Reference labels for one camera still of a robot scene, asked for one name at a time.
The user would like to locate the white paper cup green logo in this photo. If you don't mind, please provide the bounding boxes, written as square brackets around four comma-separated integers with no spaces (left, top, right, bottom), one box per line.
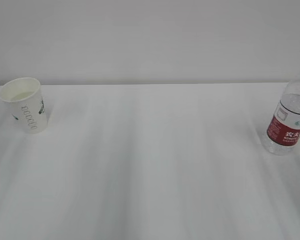
[0,77,48,134]

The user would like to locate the clear water bottle red label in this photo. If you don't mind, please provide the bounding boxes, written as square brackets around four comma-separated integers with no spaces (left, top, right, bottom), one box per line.
[261,79,300,156]

